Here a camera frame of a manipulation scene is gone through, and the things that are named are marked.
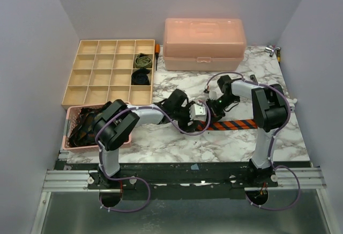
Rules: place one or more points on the pink plastic storage box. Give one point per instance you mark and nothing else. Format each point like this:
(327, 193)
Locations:
(203, 44)

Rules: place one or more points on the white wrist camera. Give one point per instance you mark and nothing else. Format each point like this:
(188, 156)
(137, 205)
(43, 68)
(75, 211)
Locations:
(198, 112)
(212, 95)

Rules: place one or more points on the wooden compartment tray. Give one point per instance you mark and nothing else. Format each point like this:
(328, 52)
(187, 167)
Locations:
(102, 71)

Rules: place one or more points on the pink plastic basket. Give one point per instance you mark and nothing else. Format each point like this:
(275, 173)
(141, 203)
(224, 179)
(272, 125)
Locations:
(69, 124)

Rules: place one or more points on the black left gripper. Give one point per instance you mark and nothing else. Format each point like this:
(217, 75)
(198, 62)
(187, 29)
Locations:
(185, 126)

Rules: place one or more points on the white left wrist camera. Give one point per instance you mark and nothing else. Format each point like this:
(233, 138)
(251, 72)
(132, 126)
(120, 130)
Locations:
(198, 112)

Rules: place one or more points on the white plastic fitting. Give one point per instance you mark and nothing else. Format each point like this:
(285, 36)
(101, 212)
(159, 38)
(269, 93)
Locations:
(292, 103)

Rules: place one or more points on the metal crank handle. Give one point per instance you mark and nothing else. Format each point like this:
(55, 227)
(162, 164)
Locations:
(253, 78)

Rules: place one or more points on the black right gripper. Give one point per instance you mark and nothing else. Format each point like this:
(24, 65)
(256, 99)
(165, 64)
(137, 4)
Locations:
(212, 108)

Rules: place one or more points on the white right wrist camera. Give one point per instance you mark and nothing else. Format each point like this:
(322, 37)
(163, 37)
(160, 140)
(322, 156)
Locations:
(212, 95)

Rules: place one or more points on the aluminium extrusion frame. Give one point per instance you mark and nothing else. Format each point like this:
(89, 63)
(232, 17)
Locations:
(313, 179)

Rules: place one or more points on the yellow black tool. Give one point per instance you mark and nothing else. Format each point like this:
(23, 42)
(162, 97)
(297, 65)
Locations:
(278, 54)

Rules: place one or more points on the orange navy striped tie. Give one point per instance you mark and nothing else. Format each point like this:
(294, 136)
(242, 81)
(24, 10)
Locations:
(232, 125)

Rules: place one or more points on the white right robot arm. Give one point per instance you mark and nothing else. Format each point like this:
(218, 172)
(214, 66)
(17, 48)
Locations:
(271, 112)

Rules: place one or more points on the pile of patterned ties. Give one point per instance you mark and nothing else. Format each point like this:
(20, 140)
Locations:
(82, 134)

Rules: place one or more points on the orange handled screwdriver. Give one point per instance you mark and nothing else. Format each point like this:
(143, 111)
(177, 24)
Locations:
(156, 54)

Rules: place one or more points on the rolled black tie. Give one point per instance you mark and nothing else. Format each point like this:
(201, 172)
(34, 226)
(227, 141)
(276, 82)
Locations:
(140, 77)

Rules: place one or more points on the black mounting rail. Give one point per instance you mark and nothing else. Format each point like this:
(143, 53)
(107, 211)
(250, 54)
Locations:
(184, 181)

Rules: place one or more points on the silver socket tool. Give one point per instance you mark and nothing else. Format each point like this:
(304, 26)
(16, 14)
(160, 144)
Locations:
(272, 50)

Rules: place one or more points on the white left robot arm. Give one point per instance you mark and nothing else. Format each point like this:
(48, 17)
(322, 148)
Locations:
(113, 126)

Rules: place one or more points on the rolled green tie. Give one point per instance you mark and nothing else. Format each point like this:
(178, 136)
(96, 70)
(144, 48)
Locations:
(142, 61)

